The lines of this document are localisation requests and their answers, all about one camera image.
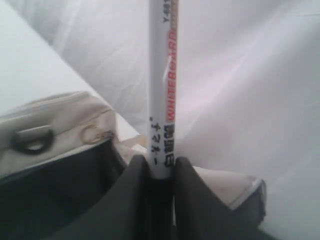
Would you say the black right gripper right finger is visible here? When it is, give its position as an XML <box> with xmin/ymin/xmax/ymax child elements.
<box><xmin>173</xmin><ymin>157</ymin><xmax>272</xmax><ymax>240</ymax></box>

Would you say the white marker with black cap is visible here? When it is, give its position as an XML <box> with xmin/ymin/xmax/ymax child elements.
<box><xmin>147</xmin><ymin>0</ymin><xmax>179</xmax><ymax>240</ymax></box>

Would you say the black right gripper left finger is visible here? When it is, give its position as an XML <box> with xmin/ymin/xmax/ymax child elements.
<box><xmin>50</xmin><ymin>155</ymin><xmax>148</xmax><ymax>240</ymax></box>

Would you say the beige fabric duffel bag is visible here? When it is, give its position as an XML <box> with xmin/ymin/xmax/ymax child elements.
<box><xmin>0</xmin><ymin>92</ymin><xmax>266</xmax><ymax>240</ymax></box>

